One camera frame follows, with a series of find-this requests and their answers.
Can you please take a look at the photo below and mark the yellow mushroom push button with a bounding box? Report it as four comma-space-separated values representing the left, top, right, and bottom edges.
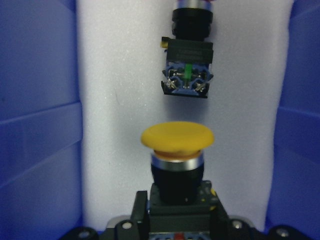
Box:
141, 121, 229, 240

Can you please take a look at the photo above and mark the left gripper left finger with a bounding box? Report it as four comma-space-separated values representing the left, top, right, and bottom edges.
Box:
60, 191, 150, 240

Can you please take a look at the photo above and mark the red mushroom push button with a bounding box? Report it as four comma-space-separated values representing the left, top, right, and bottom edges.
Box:
160, 0, 214, 99

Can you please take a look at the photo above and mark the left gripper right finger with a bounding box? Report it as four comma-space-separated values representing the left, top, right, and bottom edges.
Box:
209, 198, 311, 240

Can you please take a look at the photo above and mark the left blue plastic bin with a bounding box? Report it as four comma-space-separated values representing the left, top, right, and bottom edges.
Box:
0, 0, 320, 240

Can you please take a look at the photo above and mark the white foam pad left bin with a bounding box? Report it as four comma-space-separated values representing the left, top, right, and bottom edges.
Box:
76, 0, 293, 230

